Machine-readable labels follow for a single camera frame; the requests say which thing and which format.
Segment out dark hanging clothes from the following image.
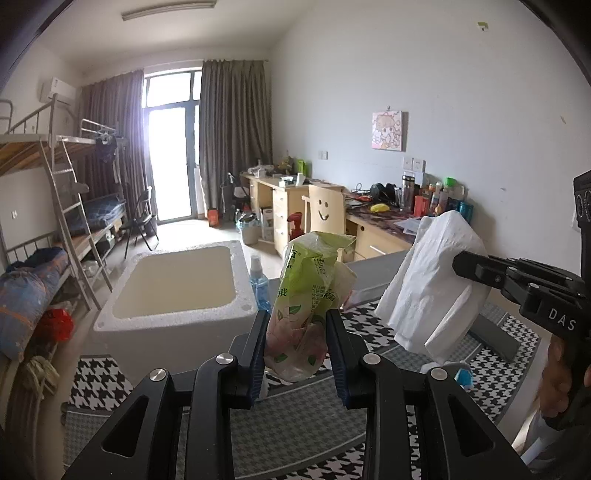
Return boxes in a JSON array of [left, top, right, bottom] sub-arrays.
[[95, 134, 118, 164]]

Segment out dark green case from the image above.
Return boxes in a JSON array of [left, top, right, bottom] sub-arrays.
[[471, 314, 520, 363]]

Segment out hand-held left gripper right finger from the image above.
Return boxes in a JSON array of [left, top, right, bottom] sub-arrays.
[[325, 308, 539, 480]]

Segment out glass balcony door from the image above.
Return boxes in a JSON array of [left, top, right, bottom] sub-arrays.
[[142, 69, 204, 222]]

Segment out grey trash bin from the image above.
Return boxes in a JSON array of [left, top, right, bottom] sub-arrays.
[[238, 217, 263, 245]]

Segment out person's right hand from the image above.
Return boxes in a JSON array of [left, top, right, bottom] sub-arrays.
[[538, 333, 591, 422]]

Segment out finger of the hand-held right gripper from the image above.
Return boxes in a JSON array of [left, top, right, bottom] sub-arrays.
[[451, 250, 570, 283], [457, 271, 532, 303]]

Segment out blue bundled quilt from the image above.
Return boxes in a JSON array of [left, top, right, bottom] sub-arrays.
[[0, 249, 70, 361]]

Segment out brown curtain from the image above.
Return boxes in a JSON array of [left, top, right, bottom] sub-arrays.
[[78, 69, 151, 222], [198, 59, 273, 220]]

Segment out green plastic bag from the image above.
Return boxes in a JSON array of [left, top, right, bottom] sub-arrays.
[[264, 231, 358, 383]]

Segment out cartoon wall picture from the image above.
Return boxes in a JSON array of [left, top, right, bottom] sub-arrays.
[[370, 111, 403, 151]]

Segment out wooden chair with smiley face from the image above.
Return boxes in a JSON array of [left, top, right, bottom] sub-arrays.
[[302, 185, 347, 241]]

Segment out long wooden desk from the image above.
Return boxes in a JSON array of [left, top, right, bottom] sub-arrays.
[[240, 172, 462, 264]]

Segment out white air conditioner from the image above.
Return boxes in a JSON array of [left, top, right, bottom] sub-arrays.
[[38, 78, 77, 103]]

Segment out blue spray bottle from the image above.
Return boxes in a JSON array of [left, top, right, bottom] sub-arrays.
[[249, 255, 272, 311]]

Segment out beige cloth bundle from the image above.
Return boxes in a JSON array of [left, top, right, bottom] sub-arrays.
[[23, 355, 58, 398]]

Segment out metal bunk bed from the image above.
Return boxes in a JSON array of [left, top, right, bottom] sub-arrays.
[[0, 95, 130, 365]]

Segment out black folding chair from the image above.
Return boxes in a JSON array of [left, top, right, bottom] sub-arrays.
[[122, 187, 160, 258]]

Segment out group of toiletry bottles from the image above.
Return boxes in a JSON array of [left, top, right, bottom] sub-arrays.
[[399, 171, 474, 222]]

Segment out white foam box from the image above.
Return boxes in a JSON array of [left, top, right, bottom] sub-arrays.
[[93, 239, 258, 384]]

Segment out dark blue bedding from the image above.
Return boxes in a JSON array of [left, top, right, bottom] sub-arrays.
[[83, 193, 127, 229]]

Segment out houndstooth tablecloth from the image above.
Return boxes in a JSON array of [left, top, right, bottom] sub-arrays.
[[62, 295, 541, 480]]

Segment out red plastic bag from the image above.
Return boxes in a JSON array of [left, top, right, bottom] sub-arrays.
[[37, 308, 75, 342]]

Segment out metal bunk ladder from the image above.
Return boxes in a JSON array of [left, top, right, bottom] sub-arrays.
[[41, 134, 114, 310]]

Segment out ceiling tube light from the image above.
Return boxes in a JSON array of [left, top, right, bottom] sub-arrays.
[[121, 0, 218, 21]]

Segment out white cloth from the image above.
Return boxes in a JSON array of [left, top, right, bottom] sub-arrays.
[[374, 210, 491, 365]]

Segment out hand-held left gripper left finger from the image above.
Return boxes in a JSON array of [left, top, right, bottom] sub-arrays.
[[62, 309, 271, 480]]

